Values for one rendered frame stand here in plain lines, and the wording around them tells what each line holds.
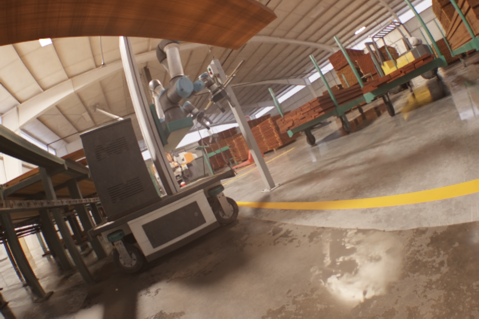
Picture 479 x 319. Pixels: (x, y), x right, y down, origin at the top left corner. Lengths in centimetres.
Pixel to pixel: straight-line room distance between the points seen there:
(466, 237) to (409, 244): 16
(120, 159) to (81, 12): 83
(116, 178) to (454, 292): 133
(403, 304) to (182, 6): 92
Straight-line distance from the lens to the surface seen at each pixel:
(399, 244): 60
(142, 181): 116
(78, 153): 162
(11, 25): 63
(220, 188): 124
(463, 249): 55
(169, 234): 111
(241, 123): 173
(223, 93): 145
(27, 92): 1100
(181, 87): 117
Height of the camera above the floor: 40
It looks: 4 degrees up
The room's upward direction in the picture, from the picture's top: 24 degrees counter-clockwise
